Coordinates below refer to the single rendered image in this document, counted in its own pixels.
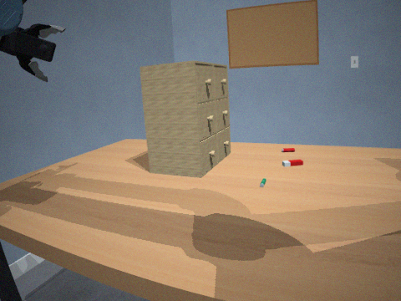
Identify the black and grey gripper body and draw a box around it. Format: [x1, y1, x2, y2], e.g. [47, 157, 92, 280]
[0, 27, 38, 60]

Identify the tan wooden chest of drawers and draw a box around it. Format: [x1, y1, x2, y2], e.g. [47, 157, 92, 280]
[140, 60, 231, 178]

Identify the white and red eraser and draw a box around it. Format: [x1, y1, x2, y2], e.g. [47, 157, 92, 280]
[282, 160, 303, 166]

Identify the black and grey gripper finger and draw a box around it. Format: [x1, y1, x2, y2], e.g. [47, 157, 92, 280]
[28, 23, 65, 38]
[18, 58, 48, 82]

